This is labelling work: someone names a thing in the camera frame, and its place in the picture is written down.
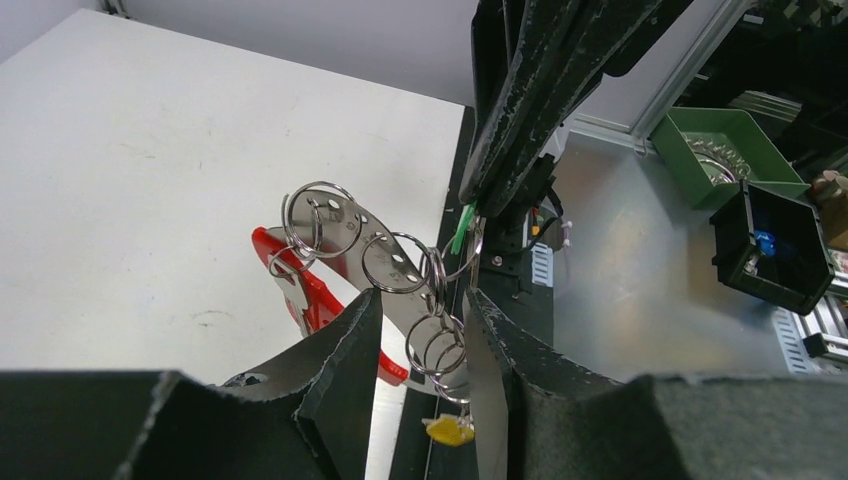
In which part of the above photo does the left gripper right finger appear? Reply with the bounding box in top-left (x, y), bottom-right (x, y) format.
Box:
top-left (462, 288), bottom-right (848, 480)

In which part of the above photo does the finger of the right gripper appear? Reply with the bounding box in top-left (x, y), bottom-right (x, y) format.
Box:
top-left (459, 1), bottom-right (663, 219)

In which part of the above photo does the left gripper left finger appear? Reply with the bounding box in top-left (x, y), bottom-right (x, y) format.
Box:
top-left (1, 289), bottom-right (383, 479)

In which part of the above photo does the key with yellow tag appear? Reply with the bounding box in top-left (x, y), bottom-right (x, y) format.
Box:
top-left (422, 413), bottom-right (475, 447)

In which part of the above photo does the key with green tag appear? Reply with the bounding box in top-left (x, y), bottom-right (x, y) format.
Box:
top-left (450, 203), bottom-right (476, 255)

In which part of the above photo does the green plastic bin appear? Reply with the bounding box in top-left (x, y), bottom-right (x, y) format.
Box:
top-left (650, 107), bottom-right (808, 210)

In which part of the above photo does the black plastic bin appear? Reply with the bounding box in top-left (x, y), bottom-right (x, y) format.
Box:
top-left (709, 180), bottom-right (835, 315)

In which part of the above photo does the cardboard box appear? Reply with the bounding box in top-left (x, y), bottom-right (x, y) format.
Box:
top-left (811, 170), bottom-right (847, 251)

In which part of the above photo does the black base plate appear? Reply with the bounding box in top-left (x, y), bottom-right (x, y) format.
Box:
top-left (389, 267), bottom-right (553, 480)

